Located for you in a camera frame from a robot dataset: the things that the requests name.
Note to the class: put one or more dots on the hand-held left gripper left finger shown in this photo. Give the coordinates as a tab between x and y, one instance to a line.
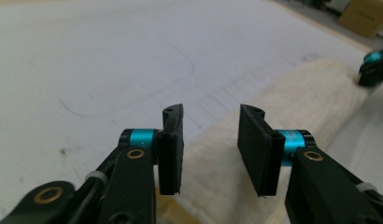
171	155

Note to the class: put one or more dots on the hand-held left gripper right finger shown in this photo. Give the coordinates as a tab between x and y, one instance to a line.
258	155

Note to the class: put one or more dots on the cream egg print cloth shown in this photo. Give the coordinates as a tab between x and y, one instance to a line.
304	93

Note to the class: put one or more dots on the brown cardboard box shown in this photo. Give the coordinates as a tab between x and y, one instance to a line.
364	15

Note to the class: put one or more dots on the white grid mat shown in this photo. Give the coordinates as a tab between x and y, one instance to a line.
87	62

